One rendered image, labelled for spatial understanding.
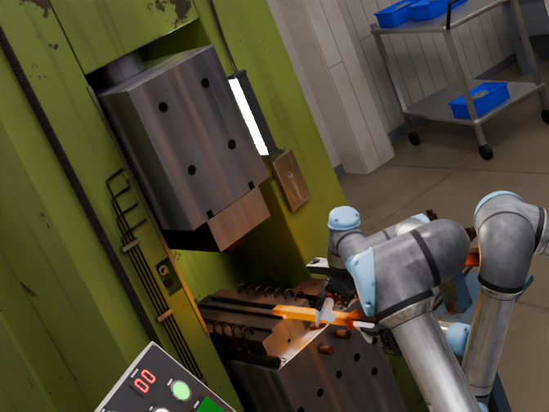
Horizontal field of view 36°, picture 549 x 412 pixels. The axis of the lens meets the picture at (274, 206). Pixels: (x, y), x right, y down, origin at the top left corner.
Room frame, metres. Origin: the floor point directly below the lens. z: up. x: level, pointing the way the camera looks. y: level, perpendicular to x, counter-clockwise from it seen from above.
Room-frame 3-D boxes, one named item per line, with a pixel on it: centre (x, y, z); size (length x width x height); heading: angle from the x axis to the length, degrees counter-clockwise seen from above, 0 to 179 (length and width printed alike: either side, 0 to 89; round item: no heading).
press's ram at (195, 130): (2.40, 0.19, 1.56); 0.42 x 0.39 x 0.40; 37
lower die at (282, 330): (2.37, 0.23, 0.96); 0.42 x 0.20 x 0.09; 37
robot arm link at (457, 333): (1.75, -0.26, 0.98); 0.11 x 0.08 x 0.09; 37
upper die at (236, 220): (2.37, 0.23, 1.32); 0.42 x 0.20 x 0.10; 37
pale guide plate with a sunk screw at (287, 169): (2.49, -0.08, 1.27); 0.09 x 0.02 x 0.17; 127
